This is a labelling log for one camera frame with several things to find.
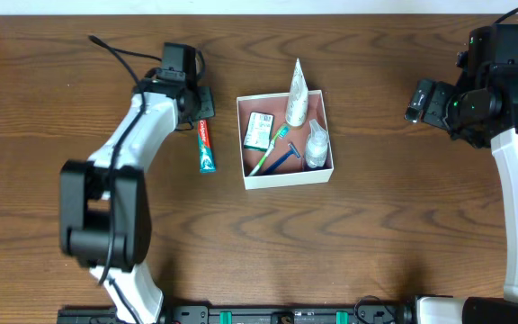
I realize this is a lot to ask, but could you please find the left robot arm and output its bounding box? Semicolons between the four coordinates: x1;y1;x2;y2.
57;79;215;323

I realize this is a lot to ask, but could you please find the left black cable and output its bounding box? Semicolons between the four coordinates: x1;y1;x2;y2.
87;34;164;324

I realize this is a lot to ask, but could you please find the red green toothpaste tube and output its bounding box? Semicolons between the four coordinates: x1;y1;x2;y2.
198;120;216;173

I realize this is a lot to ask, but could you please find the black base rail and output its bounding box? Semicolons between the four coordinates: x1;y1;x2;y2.
56;304;417;324

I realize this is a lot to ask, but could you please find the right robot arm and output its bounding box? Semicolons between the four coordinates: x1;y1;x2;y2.
405;76;518;323

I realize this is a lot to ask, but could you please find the green white toothbrush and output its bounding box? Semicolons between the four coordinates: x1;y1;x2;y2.
249;123;290;176

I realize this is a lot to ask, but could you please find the white lotion tube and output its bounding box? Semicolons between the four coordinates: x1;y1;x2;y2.
285;59;308;128

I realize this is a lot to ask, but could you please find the white box with brown interior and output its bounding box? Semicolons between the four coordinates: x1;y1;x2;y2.
237;93;335;190

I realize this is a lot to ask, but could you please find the clear pump bottle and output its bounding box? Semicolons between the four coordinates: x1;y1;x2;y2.
305;119;329;169

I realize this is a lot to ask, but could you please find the green white soap box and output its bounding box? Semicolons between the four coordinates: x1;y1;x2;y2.
243;112;274;151

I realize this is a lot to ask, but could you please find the blue razor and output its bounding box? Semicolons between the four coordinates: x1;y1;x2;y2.
263;142;301;176

